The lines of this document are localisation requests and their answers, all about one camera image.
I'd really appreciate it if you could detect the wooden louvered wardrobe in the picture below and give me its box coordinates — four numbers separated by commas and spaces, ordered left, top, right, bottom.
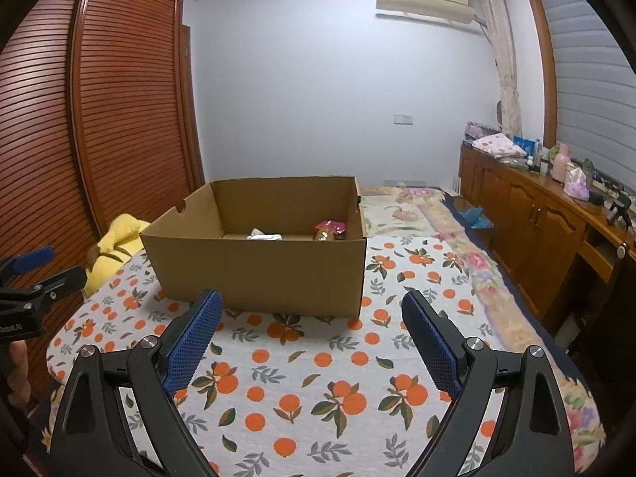
0, 0, 207, 398

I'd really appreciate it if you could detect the pink drumstick snack packet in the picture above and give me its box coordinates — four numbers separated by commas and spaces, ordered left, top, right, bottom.
313, 219, 347, 242

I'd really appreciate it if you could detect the brown cardboard box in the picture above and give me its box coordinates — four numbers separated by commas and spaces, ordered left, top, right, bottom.
140, 175, 368, 319

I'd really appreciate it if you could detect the folded floral cloth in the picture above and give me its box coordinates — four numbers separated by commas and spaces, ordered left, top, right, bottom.
472, 134, 527, 158

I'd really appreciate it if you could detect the black tripod device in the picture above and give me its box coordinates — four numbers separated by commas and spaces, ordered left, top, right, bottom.
606, 194, 634, 227

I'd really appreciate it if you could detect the teal cloth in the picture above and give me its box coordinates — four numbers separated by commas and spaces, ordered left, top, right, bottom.
460, 207, 493, 229

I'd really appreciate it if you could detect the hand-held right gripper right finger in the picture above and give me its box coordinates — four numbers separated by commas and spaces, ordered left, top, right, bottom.
401, 289, 577, 477

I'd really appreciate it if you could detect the pink bottle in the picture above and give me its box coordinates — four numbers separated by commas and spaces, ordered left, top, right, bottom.
553, 143, 571, 182

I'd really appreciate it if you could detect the wooden sideboard cabinet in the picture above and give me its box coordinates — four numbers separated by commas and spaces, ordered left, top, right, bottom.
458, 142, 636, 329

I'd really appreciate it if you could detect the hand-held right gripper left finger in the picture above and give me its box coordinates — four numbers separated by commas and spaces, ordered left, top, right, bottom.
50, 288, 223, 477

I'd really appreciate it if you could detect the orange-print tablecloth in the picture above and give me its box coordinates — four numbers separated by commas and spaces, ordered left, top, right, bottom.
45, 236, 498, 477

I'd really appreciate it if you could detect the floral bed sheet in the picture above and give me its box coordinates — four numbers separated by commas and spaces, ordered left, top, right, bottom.
359, 185, 604, 458

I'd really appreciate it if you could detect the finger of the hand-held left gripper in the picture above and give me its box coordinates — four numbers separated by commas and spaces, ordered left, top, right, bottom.
0, 266, 87, 311
0, 246, 55, 276

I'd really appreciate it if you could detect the pink purple box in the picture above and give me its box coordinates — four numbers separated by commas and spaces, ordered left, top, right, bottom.
463, 120, 498, 141

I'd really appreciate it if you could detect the cream patterned curtain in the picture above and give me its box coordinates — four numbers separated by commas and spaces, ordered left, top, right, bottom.
474, 0, 522, 137

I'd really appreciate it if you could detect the grey window blind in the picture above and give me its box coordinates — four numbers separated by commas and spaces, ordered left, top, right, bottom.
539, 0, 636, 194

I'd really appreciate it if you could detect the person's left hand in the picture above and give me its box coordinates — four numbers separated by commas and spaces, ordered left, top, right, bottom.
9, 340, 31, 408

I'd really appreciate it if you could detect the yellow plush toy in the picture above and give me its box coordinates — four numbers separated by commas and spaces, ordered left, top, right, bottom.
82, 213, 150, 296

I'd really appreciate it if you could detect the wooden window frame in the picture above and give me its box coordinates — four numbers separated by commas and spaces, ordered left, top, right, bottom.
522, 0, 560, 147

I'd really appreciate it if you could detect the purple tissue pack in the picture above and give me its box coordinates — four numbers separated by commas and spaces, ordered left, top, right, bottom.
563, 165, 591, 200

